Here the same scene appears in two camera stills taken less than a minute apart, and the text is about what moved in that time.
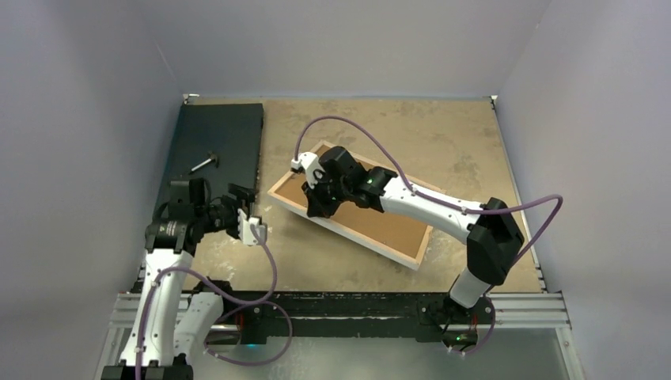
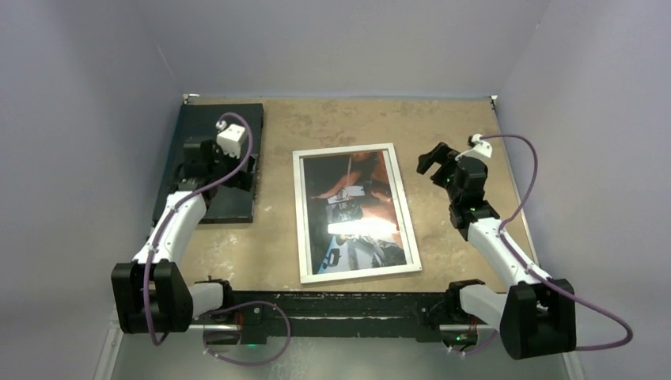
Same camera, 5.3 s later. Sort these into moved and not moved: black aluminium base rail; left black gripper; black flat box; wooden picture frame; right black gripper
Moved: left black gripper; right black gripper; wooden picture frame
Not moved: black flat box; black aluminium base rail
